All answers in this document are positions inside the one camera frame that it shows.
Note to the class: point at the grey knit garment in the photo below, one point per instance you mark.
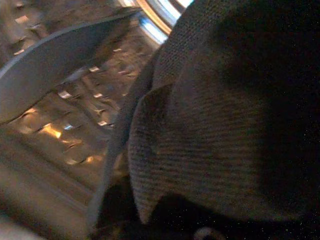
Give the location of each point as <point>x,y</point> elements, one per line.
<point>200,130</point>

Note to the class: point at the stainless steel washer drum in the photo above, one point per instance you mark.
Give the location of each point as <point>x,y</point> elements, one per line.
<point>82,140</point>

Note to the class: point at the grey plastic drum paddle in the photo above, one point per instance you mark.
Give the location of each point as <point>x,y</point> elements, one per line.
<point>42,67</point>

